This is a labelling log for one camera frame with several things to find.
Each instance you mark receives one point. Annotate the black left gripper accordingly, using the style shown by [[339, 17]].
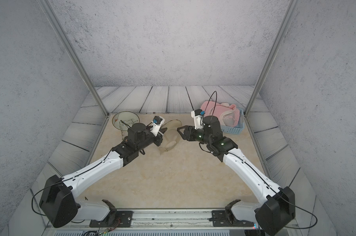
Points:
[[158, 138]]

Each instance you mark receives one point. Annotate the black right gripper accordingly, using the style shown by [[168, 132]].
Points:
[[187, 129]]

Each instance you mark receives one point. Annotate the beige baseball cap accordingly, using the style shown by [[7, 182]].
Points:
[[171, 137]]

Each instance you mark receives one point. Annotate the pink baseball cap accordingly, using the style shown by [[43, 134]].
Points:
[[229, 115], [211, 108]]

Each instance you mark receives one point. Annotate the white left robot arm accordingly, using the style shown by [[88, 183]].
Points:
[[59, 201]]

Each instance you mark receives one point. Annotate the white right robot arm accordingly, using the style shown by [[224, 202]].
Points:
[[276, 205]]

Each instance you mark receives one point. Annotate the pale green ceramic plate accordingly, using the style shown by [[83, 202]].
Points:
[[124, 115]]

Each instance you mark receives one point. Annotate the light blue plastic basket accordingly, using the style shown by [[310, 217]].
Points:
[[238, 128]]

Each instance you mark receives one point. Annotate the metal wire plate rack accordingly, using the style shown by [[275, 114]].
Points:
[[125, 125]]

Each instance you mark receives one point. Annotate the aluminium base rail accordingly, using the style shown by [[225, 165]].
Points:
[[163, 222]]

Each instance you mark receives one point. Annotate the left aluminium frame post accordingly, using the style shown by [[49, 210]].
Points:
[[54, 22]]

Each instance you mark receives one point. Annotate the aluminium frame post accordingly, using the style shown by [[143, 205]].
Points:
[[292, 7], [54, 22]]

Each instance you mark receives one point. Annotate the right aluminium frame post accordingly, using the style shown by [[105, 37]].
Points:
[[292, 7]]

